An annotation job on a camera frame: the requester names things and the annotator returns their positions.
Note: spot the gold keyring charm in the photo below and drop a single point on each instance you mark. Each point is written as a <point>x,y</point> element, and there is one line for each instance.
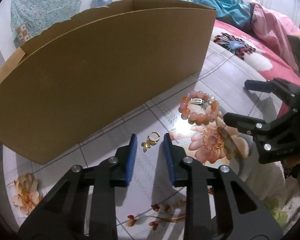
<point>146,146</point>

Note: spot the floral table cover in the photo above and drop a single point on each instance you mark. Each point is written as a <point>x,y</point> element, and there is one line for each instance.
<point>222,75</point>

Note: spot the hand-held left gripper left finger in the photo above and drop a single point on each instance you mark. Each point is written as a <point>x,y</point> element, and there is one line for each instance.
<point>131,160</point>

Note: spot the pink blanket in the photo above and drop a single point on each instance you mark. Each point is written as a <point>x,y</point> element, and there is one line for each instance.
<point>272,25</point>

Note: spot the blue patterned blanket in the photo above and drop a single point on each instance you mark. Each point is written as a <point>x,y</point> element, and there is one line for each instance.
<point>215,2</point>

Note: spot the hanging teal floral cloth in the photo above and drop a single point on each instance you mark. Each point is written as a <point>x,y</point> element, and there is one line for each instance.
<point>44,5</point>

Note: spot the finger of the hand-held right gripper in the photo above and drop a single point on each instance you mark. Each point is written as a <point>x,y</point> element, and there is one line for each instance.
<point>272,140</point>
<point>258,85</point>

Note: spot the brown cardboard box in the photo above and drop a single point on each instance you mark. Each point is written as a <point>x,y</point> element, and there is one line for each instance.
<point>89,80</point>

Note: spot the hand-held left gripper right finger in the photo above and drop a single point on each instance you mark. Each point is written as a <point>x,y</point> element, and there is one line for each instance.
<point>168,160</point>

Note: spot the pink floral bed cover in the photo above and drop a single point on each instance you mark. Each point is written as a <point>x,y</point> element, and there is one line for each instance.
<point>280,62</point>

